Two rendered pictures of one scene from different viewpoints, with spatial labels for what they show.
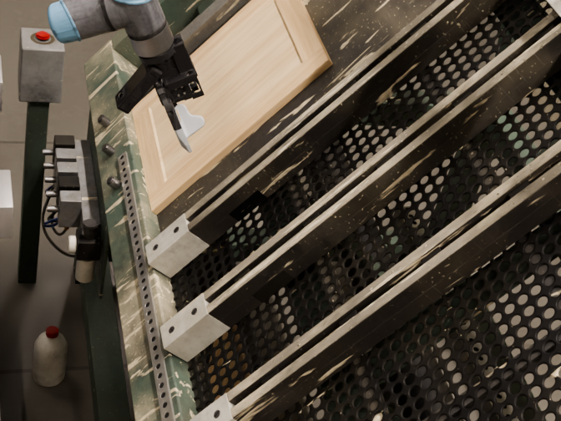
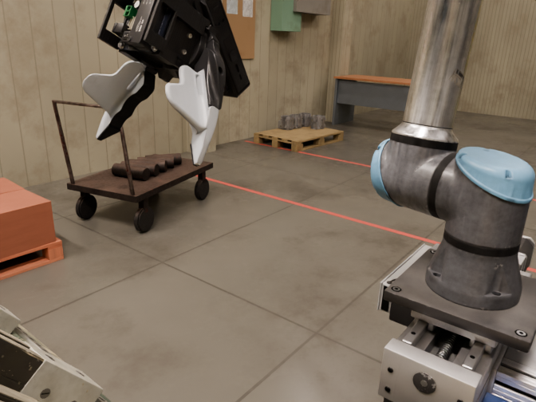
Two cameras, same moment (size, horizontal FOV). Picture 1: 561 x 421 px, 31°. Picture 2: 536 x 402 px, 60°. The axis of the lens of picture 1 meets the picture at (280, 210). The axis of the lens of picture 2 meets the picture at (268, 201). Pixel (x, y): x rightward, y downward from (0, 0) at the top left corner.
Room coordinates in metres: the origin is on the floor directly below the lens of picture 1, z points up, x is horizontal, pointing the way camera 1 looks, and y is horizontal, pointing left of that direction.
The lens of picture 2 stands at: (2.10, 0.11, 1.43)
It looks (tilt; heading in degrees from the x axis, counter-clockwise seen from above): 19 degrees down; 150
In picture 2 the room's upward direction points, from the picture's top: 2 degrees clockwise
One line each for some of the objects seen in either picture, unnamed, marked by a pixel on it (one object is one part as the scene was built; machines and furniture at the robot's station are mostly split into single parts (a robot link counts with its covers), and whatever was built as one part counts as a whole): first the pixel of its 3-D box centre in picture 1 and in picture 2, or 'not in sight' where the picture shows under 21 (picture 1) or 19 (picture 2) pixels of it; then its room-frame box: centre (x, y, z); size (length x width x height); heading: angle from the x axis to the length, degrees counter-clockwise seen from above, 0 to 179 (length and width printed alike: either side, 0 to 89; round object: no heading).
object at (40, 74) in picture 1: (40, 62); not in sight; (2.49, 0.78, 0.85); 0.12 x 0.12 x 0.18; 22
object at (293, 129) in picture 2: not in sight; (300, 130); (-3.52, 3.84, 0.17); 1.20 x 0.84 x 0.34; 113
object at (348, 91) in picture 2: not in sight; (382, 104); (-3.97, 5.81, 0.42); 1.56 x 0.80 x 0.84; 23
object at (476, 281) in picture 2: not in sight; (476, 260); (1.67, 0.77, 1.09); 0.15 x 0.15 x 0.10
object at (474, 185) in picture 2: not in sight; (485, 194); (1.66, 0.77, 1.20); 0.13 x 0.12 x 0.14; 10
